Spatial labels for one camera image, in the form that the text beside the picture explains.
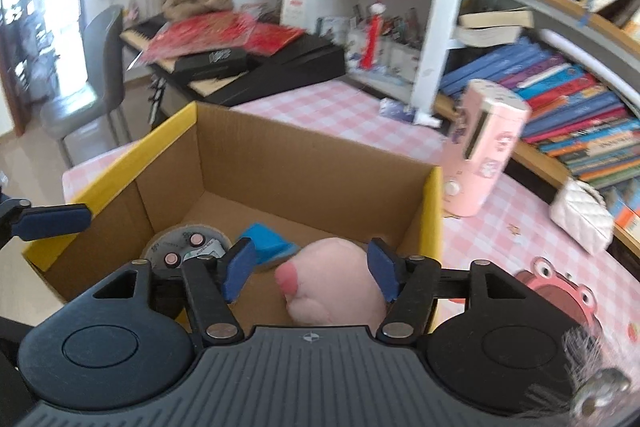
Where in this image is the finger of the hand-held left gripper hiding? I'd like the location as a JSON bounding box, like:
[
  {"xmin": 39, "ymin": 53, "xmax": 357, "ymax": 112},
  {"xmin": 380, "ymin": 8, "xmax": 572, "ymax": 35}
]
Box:
[{"xmin": 0, "ymin": 199, "xmax": 93, "ymax": 248}]

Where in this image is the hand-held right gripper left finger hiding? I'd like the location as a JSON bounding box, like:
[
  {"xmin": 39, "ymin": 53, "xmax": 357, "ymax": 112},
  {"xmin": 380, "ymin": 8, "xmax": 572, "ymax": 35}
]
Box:
[{"xmin": 70, "ymin": 237, "xmax": 257, "ymax": 343}]

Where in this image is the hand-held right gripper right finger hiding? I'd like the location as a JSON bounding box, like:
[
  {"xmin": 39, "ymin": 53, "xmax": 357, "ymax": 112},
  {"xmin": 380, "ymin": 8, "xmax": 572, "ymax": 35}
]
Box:
[{"xmin": 367, "ymin": 238, "xmax": 551, "ymax": 343}]

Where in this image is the blue block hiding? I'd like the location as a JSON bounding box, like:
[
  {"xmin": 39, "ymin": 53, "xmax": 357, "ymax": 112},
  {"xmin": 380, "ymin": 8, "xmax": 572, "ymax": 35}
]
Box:
[{"xmin": 235, "ymin": 222, "xmax": 301, "ymax": 270}]

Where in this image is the lilac toy car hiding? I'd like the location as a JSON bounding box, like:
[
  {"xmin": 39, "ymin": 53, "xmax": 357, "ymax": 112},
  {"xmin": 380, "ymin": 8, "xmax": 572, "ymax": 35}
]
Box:
[{"xmin": 160, "ymin": 229, "xmax": 226, "ymax": 270}]

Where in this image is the pink plush pig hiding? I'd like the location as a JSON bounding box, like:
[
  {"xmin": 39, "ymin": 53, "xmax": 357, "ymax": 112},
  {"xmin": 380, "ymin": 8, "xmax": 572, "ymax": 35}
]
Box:
[{"xmin": 274, "ymin": 237, "xmax": 388, "ymax": 327}]

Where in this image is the yellow tape roll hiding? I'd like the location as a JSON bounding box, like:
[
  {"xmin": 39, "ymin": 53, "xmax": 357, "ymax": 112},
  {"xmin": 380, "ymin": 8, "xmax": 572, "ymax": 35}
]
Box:
[{"xmin": 139, "ymin": 223, "xmax": 233, "ymax": 278}]

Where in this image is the yellow cardboard box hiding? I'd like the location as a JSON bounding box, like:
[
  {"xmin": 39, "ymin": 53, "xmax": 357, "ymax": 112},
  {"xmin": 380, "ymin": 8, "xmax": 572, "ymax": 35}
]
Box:
[{"xmin": 22, "ymin": 101, "xmax": 445, "ymax": 333}]

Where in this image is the grey chair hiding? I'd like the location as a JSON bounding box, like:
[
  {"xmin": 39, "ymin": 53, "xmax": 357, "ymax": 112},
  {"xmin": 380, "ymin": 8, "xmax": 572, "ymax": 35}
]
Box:
[{"xmin": 40, "ymin": 4, "xmax": 133, "ymax": 168}]

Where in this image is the black keyboard stand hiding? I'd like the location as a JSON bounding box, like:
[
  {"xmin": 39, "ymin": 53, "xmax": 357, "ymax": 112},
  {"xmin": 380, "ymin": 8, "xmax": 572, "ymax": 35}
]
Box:
[{"xmin": 147, "ymin": 77, "xmax": 168, "ymax": 125}]

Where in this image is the pink cartoon tissue box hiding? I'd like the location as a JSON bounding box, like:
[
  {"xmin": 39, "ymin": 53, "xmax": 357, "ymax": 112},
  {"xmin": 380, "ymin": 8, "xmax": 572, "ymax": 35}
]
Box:
[{"xmin": 445, "ymin": 79, "xmax": 533, "ymax": 218}]

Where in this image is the white quilted purse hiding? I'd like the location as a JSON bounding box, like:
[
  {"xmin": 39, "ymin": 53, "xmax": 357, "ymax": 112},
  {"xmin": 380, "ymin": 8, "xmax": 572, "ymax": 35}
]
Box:
[{"xmin": 550, "ymin": 177, "xmax": 616, "ymax": 255}]

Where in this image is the white desk pen holder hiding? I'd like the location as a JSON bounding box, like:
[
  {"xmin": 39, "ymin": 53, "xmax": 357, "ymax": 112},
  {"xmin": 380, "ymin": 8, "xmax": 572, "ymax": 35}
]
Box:
[
  {"xmin": 345, "ymin": 24, "xmax": 373, "ymax": 62},
  {"xmin": 387, "ymin": 39, "xmax": 421, "ymax": 80}
]

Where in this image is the black flat box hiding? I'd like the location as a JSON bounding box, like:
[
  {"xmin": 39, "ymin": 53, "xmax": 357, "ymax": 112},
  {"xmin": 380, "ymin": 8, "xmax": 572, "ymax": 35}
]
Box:
[{"xmin": 172, "ymin": 48, "xmax": 248, "ymax": 75}]

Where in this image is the black electronic keyboard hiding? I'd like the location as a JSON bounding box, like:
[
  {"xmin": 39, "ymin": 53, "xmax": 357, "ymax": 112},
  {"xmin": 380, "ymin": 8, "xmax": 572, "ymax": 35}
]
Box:
[{"xmin": 120, "ymin": 22, "xmax": 346, "ymax": 108}]

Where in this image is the glass door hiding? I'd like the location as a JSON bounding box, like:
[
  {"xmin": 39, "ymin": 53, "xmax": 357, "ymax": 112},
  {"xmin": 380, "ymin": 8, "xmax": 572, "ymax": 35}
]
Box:
[{"xmin": 0, "ymin": 0, "xmax": 83, "ymax": 135}]

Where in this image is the red tassel ornament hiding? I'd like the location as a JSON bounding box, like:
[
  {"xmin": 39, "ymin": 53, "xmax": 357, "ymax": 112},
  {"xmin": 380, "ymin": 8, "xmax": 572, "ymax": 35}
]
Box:
[{"xmin": 362, "ymin": 2, "xmax": 388, "ymax": 70}]

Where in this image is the small red paper decoration pack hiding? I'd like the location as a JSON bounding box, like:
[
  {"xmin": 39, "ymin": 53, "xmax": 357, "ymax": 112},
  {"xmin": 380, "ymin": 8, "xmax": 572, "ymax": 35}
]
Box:
[{"xmin": 247, "ymin": 22, "xmax": 306, "ymax": 55}]

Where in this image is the large red paper decoration pack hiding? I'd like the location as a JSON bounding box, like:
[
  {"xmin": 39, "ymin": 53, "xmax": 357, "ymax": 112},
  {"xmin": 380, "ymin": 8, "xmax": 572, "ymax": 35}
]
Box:
[{"xmin": 140, "ymin": 12, "xmax": 256, "ymax": 65}]

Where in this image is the row of blue-spined books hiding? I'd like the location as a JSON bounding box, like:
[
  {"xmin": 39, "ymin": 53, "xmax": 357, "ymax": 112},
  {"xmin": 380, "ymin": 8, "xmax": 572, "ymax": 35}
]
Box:
[{"xmin": 440, "ymin": 37, "xmax": 640, "ymax": 188}]

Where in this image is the bunch of pens and pencils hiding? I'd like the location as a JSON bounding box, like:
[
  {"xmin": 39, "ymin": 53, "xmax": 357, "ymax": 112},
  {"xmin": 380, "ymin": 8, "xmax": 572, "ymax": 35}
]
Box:
[{"xmin": 350, "ymin": 2, "xmax": 426, "ymax": 48}]

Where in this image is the orange white carton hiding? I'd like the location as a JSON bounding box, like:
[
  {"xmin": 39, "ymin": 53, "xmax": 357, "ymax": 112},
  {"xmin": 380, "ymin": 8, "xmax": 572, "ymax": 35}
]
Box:
[{"xmin": 612, "ymin": 192, "xmax": 640, "ymax": 233}]

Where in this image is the thick paperback book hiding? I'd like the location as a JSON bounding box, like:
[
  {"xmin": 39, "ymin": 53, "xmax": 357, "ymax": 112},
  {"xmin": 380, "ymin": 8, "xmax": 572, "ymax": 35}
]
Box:
[
  {"xmin": 457, "ymin": 8, "xmax": 536, "ymax": 30},
  {"xmin": 452, "ymin": 26, "xmax": 531, "ymax": 48}
]

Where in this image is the white box red label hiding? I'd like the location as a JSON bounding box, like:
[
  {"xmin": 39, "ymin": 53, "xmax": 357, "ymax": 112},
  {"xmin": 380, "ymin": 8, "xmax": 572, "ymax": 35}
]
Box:
[{"xmin": 280, "ymin": 0, "xmax": 308, "ymax": 28}]

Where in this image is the white wooden bookshelf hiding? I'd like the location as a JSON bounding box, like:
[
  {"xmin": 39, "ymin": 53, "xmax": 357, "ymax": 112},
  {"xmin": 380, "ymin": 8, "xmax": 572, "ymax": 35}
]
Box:
[{"xmin": 192, "ymin": 0, "xmax": 640, "ymax": 268}]

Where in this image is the fluffy pompom keychain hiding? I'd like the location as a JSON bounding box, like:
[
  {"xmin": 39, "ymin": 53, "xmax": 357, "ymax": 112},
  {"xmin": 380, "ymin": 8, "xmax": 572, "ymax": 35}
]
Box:
[{"xmin": 530, "ymin": 322, "xmax": 633, "ymax": 420}]

